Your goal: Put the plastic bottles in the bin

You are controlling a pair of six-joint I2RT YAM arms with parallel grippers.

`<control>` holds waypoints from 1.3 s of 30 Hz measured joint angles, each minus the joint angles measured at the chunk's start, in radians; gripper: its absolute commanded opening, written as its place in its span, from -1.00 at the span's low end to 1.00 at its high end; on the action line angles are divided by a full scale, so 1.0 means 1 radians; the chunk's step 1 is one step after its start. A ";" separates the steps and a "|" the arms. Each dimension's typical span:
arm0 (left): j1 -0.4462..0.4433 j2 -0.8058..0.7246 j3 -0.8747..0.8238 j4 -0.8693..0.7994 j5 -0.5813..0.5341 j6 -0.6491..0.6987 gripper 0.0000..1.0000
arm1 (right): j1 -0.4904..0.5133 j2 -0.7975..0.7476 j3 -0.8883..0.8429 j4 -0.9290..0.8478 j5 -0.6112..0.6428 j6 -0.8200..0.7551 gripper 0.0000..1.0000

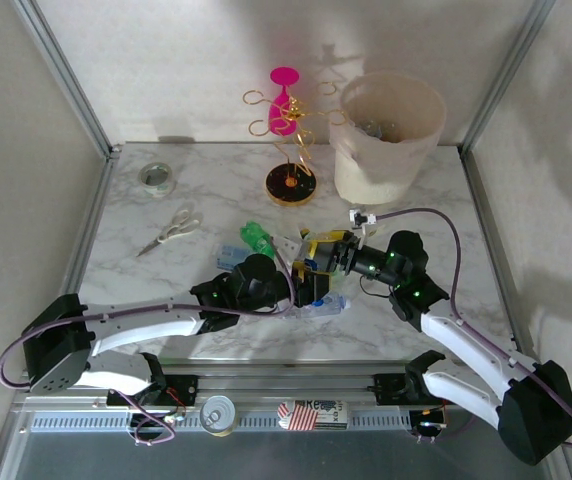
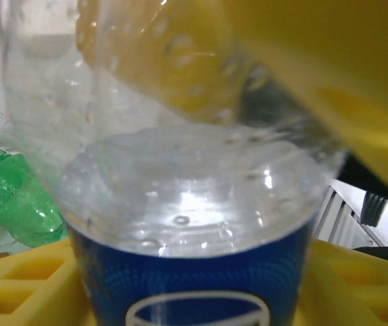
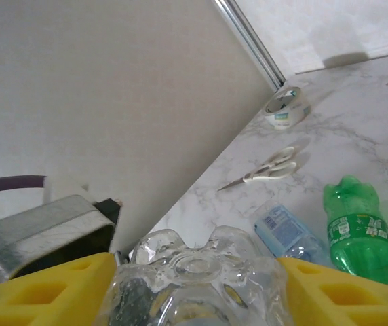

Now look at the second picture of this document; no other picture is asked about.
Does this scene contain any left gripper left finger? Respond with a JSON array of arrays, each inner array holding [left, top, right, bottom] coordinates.
[[0, 237, 95, 326]]

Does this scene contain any aluminium front rail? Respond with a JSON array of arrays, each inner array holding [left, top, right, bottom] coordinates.
[[315, 185, 387, 251]]

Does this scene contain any small green plastic bottle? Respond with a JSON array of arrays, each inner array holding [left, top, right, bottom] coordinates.
[[0, 131, 66, 249]]

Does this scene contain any clear Pepsi label bottle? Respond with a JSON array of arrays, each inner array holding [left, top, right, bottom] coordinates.
[[0, 0, 348, 326]]

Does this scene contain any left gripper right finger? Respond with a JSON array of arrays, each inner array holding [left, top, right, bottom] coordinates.
[[297, 239, 388, 326]]

